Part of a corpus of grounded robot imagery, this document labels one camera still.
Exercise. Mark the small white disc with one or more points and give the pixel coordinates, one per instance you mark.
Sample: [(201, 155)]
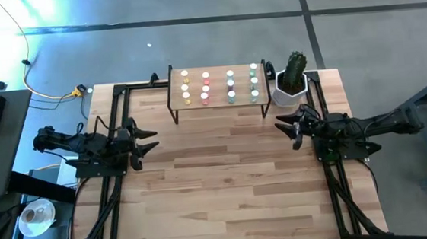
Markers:
[(89, 90)]

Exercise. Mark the black extrusion table frame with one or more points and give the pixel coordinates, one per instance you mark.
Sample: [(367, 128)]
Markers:
[(115, 104)]

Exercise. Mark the black desk support beam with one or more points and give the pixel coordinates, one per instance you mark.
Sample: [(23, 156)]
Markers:
[(39, 186)]

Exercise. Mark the wooden shelf with black legs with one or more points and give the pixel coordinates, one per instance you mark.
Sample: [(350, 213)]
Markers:
[(218, 88)]

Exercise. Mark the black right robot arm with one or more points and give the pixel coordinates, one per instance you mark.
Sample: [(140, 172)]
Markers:
[(382, 123)]

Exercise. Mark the white coffee cup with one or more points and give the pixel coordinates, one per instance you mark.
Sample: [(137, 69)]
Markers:
[(28, 215)]

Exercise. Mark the white floor box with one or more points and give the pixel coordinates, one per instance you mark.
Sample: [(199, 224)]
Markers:
[(63, 173)]

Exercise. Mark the green cactus in white pot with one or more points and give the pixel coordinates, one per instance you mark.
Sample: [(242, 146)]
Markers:
[(293, 67)]

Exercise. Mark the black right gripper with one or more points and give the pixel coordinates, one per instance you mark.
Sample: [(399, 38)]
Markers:
[(309, 127)]

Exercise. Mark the black frame clamp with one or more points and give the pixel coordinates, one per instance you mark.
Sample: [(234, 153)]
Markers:
[(270, 69), (153, 78)]

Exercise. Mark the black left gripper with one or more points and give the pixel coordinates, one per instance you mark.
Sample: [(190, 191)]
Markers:
[(133, 145)]

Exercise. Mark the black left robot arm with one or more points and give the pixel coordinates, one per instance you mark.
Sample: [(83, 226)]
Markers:
[(70, 142)]

